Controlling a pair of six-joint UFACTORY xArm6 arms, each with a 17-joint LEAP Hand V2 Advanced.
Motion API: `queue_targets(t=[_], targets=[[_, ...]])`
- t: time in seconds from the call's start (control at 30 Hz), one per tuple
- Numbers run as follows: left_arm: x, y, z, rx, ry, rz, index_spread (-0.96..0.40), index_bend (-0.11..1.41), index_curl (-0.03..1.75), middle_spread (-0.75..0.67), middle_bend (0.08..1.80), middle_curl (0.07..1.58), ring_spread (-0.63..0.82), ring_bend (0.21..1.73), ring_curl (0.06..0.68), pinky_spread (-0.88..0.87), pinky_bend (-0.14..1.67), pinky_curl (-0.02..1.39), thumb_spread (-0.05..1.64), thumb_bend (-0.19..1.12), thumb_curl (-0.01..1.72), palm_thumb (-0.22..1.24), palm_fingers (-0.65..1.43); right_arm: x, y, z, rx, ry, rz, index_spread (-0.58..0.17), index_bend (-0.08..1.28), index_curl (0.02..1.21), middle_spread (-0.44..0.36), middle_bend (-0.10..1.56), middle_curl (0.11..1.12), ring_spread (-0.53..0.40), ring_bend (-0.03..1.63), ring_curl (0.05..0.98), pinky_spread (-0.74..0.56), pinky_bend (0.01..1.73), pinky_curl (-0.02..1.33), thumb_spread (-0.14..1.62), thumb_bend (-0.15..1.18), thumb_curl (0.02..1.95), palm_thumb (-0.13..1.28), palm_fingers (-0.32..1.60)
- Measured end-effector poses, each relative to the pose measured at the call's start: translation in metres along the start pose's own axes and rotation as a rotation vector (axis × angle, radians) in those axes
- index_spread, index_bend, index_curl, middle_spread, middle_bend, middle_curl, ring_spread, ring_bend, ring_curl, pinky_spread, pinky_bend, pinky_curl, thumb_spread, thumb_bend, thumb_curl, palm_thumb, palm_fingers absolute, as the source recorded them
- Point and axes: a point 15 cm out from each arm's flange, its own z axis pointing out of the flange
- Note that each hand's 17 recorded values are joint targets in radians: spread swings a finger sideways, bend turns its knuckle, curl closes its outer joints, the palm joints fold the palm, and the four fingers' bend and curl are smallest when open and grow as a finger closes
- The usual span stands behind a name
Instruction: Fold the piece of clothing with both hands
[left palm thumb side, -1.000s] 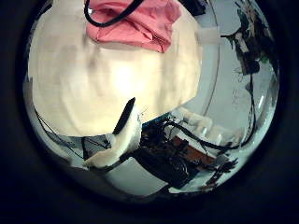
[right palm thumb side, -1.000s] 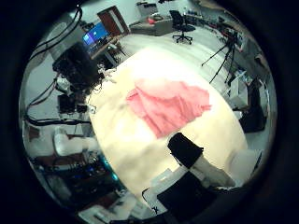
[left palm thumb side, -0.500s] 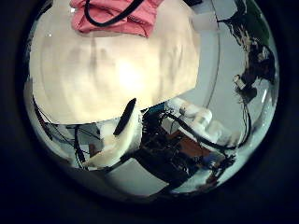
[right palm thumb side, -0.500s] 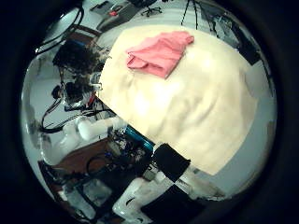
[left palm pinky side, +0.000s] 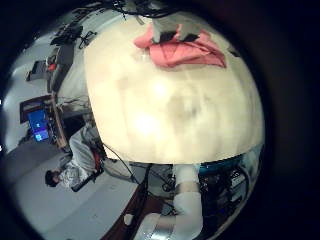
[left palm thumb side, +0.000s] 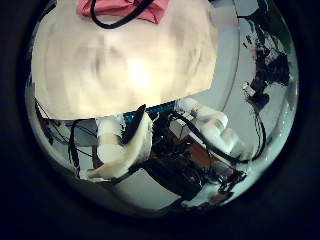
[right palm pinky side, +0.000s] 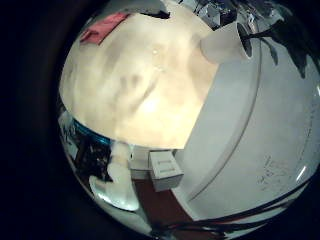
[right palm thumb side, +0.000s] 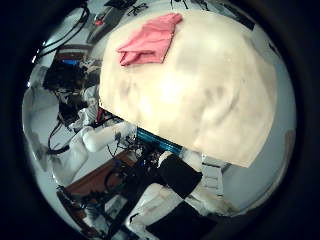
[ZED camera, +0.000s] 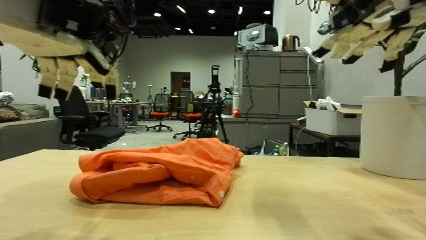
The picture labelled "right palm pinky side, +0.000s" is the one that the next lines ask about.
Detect orange short-sleeved shirt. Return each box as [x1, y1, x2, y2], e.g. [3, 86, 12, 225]
[78, 12, 131, 46]

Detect white control box with vents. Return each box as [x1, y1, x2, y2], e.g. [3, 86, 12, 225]
[148, 150, 185, 193]

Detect white round plant pot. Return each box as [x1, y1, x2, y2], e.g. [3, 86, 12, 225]
[199, 21, 255, 65]

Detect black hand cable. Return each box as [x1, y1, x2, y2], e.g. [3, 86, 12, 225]
[156, 179, 316, 235]

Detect plain white control box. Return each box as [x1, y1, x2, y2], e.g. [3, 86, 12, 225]
[127, 145, 155, 181]

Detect dark green plant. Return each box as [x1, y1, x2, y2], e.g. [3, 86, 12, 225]
[238, 0, 320, 80]

